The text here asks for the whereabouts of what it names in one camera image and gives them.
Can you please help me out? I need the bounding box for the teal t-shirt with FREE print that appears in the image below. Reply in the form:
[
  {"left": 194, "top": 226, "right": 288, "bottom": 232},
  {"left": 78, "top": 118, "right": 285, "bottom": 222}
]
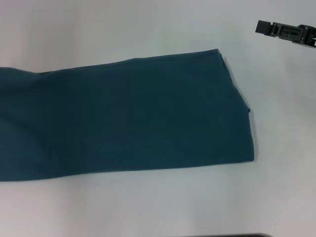
[{"left": 0, "top": 48, "right": 256, "bottom": 183}]

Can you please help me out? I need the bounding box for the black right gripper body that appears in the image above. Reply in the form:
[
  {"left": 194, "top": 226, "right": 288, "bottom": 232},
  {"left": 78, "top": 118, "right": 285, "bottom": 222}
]
[{"left": 301, "top": 24, "right": 316, "bottom": 50}]

